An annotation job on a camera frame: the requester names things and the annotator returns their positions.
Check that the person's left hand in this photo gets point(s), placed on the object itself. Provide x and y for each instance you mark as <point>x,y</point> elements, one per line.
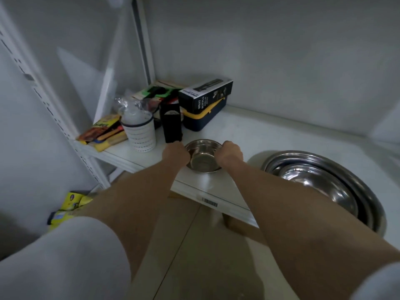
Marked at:
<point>175,153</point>

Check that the person's right hand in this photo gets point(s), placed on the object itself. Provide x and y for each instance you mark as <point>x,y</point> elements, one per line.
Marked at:
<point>231,154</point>

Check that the person's left fingers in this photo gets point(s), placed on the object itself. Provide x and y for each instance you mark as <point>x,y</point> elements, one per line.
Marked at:
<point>187,154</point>

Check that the person's right fingers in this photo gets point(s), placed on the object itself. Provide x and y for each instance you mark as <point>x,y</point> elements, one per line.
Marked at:
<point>218,156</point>

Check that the small steel bowl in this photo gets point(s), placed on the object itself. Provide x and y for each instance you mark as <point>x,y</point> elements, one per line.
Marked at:
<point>203,157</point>

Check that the person's right forearm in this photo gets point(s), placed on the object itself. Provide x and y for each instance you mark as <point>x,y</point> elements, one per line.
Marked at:
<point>297,228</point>

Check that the person's left forearm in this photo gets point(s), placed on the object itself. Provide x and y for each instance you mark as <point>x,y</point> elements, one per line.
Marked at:
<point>137,196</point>

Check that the black standing packet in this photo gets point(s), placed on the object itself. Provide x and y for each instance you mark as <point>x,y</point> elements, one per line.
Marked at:
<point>171,126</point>

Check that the navy container with yellow trim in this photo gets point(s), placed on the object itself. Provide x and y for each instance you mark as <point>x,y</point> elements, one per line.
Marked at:
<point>203,117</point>

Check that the barcode shelf label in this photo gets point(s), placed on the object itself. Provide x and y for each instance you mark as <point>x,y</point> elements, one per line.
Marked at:
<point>209,202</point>

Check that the white cup with blue dots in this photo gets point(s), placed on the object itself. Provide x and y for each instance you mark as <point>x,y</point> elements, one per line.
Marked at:
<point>139,134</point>

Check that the black and white carton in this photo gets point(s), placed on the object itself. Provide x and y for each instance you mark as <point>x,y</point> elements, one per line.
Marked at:
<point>204,92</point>

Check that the white shelf board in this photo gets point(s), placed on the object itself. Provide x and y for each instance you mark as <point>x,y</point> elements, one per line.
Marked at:
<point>281,137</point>

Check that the green and black packaged tool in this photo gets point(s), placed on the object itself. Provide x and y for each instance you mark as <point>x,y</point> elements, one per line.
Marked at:
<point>157,92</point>

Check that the clear plastic wrap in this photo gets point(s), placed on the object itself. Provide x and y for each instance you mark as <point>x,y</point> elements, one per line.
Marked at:
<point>132,104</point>

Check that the yellow utensil packet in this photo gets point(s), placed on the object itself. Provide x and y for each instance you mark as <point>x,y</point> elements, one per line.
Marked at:
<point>101,131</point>

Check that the medium steel bowl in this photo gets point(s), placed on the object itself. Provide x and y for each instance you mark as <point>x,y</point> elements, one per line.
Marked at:
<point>315,184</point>

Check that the yellow packets with blue edge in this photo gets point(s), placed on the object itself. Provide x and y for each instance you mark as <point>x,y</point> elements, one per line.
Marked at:
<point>67,209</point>

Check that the white metal shelf upright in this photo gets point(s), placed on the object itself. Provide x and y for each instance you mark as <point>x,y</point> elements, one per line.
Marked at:
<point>47,99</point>

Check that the large steel bowl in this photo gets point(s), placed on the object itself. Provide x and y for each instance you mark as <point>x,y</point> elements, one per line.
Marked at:
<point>373,206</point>

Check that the person's white left sleeve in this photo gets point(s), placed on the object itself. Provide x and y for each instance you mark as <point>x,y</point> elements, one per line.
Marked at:
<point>62,262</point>

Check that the person's white sleeve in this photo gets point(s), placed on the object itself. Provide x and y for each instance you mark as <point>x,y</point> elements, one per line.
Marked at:
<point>62,262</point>
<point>378,282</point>

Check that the person's white right sleeve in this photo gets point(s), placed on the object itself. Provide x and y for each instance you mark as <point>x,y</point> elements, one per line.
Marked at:
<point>378,282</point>

